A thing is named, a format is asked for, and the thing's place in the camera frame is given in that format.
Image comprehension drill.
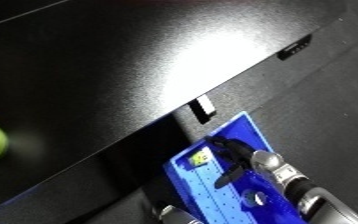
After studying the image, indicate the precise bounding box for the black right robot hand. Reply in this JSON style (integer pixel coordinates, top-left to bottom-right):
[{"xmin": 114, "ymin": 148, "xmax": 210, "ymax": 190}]
[{"xmin": 207, "ymin": 134, "xmax": 261, "ymax": 190}]

